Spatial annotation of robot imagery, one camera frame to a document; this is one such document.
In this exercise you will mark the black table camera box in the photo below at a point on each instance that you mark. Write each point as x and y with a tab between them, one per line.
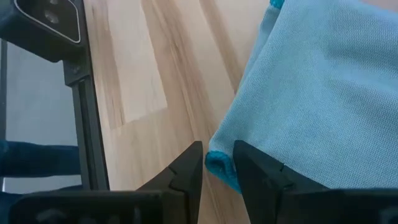
46	18

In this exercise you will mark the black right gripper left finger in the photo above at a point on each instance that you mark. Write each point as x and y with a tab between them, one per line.
183	193

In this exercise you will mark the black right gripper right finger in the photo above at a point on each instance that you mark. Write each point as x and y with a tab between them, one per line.
280	199

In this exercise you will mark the light blue teal-edged towel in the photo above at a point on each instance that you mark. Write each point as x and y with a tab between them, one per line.
311	93

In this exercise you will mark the black metal table frame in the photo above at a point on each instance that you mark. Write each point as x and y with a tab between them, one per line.
93	140

